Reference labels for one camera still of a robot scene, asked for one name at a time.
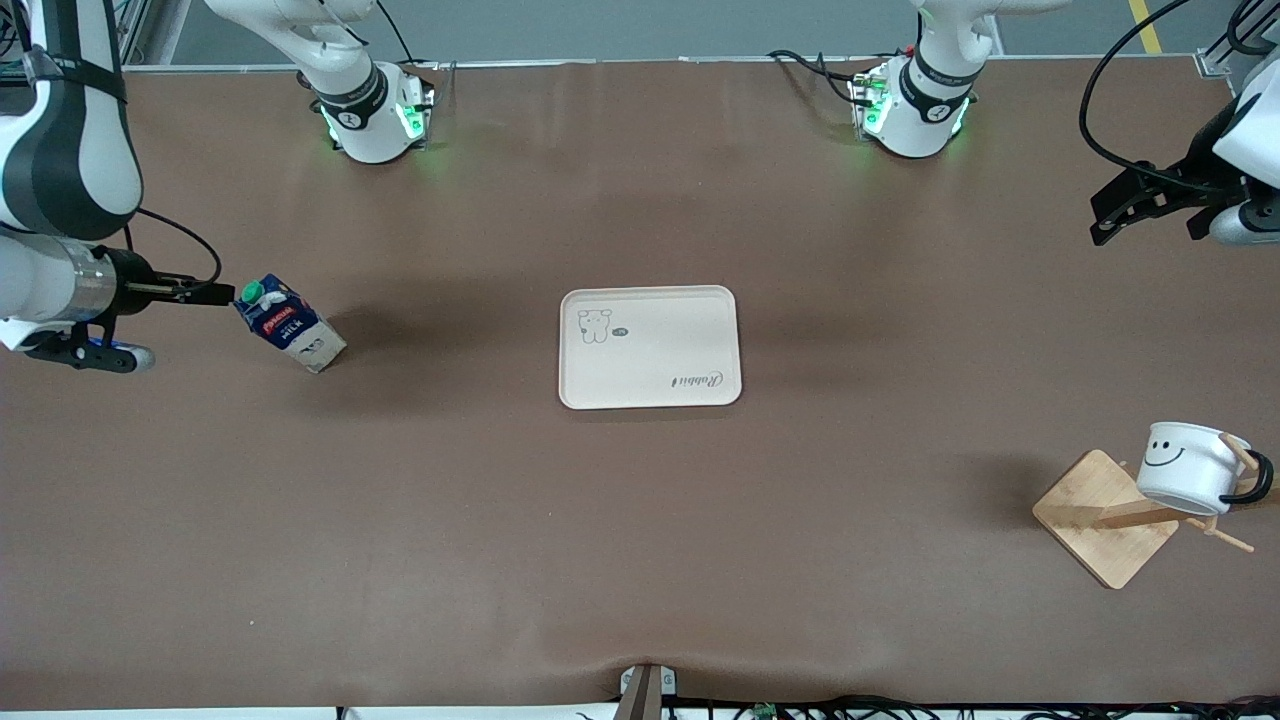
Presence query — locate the blue white milk carton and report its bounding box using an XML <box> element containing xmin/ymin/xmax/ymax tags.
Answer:
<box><xmin>232</xmin><ymin>275</ymin><xmax>349</xmax><ymax>375</ymax></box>

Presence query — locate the white cup black handle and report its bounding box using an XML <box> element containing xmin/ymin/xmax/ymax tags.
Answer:
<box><xmin>1136</xmin><ymin>421</ymin><xmax>1277</xmax><ymax>518</ymax></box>

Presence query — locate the wooden cup rack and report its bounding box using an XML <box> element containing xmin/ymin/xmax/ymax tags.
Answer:
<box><xmin>1032</xmin><ymin>432</ymin><xmax>1280</xmax><ymax>591</ymax></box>

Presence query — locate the cream rabbit print tray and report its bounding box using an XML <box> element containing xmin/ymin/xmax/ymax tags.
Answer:
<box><xmin>558</xmin><ymin>285</ymin><xmax>743</xmax><ymax>411</ymax></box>

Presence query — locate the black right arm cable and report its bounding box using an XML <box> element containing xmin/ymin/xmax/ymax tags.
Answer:
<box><xmin>125</xmin><ymin>205</ymin><xmax>224</xmax><ymax>289</ymax></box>

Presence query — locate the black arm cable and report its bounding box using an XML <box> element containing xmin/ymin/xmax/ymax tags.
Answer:
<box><xmin>1078</xmin><ymin>0</ymin><xmax>1216</xmax><ymax>187</ymax></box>
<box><xmin>125</xmin><ymin>205</ymin><xmax>224</xmax><ymax>289</ymax></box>

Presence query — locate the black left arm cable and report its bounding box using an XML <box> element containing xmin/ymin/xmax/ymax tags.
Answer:
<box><xmin>1078</xmin><ymin>0</ymin><xmax>1216</xmax><ymax>187</ymax></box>

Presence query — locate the aluminium frame post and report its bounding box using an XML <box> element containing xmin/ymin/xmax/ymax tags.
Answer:
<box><xmin>110</xmin><ymin>0</ymin><xmax>191</xmax><ymax>71</ymax></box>
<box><xmin>1197</xmin><ymin>0</ymin><xmax>1280</xmax><ymax>78</ymax></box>

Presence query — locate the black right base cable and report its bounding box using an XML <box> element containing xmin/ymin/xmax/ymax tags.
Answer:
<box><xmin>375</xmin><ymin>0</ymin><xmax>446</xmax><ymax>101</ymax></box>

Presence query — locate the black base cable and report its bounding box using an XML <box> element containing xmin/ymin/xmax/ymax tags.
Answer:
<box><xmin>768</xmin><ymin>48</ymin><xmax>871</xmax><ymax>111</ymax></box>
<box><xmin>375</xmin><ymin>0</ymin><xmax>446</xmax><ymax>101</ymax></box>

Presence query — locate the black left base cable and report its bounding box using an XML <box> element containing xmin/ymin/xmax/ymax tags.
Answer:
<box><xmin>768</xmin><ymin>48</ymin><xmax>871</xmax><ymax>111</ymax></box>

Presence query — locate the black cable bundle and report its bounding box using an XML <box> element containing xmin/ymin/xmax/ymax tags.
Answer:
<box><xmin>578</xmin><ymin>695</ymin><xmax>1280</xmax><ymax>720</ymax></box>

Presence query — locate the metal table edge bracket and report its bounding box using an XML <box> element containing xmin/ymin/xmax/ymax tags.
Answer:
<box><xmin>618</xmin><ymin>663</ymin><xmax>678</xmax><ymax>720</ymax></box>

